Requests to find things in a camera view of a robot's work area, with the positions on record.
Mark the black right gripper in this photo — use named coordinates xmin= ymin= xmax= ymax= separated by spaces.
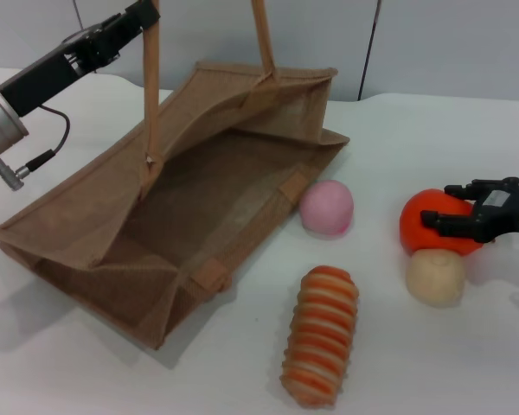
xmin=420 ymin=176 xmax=519 ymax=246

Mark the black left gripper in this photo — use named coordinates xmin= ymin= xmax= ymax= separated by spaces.
xmin=0 ymin=0 xmax=162 ymax=118

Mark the orange toy fruit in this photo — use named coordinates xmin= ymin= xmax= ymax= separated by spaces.
xmin=400 ymin=188 xmax=485 ymax=257

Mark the pink toy peach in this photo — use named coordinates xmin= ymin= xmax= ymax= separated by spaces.
xmin=299 ymin=180 xmax=355 ymax=237

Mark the brown woven handbag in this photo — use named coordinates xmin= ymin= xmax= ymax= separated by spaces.
xmin=0 ymin=0 xmax=351 ymax=351

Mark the cream round bun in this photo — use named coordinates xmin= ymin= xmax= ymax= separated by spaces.
xmin=405 ymin=249 xmax=466 ymax=308

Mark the orange striped bread loaf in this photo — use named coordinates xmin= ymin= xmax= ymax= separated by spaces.
xmin=279 ymin=265 xmax=360 ymax=408

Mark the black wrist cable with plug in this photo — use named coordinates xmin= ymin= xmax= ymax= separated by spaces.
xmin=0 ymin=105 xmax=70 ymax=191

